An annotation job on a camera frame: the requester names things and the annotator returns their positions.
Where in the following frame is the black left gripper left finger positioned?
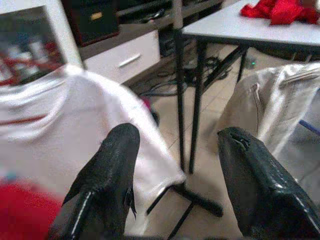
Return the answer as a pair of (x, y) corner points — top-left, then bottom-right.
(48, 122), (141, 240)

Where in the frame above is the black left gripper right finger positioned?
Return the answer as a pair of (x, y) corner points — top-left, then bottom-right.
(216, 126), (320, 240)

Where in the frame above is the purple plastic hanger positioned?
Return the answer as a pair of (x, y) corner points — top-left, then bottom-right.
(298, 119), (320, 132)

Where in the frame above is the cream denim jacket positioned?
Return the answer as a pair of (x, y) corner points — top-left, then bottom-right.
(217, 62), (320, 198)

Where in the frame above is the red plastic hanger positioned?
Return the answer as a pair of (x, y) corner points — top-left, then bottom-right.
(0, 114), (47, 126)

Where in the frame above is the pink and black bag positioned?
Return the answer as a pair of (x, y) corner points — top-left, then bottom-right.
(143, 98), (161, 126)

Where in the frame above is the white shirt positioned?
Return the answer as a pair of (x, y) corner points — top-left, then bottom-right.
(0, 64), (187, 237)

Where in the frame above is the red sleeveless garment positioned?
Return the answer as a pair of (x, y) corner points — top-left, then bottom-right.
(0, 181), (65, 240)

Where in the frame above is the silver and black clothes rack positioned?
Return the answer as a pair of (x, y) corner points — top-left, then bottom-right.
(146, 0), (225, 240)

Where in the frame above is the white drawer unit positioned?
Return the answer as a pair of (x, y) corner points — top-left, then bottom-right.
(83, 23), (162, 87)

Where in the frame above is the black audio appliance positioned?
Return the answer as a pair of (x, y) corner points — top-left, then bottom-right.
(62, 0), (121, 48)

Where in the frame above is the white glass door cabinet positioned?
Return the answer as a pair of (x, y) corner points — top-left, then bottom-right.
(0, 0), (87, 87)

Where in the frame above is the grey folding table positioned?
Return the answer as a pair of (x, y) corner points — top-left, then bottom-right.
(181, 0), (320, 175)

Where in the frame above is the crumpled red garment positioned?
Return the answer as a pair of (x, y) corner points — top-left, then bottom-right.
(239, 0), (320, 26)

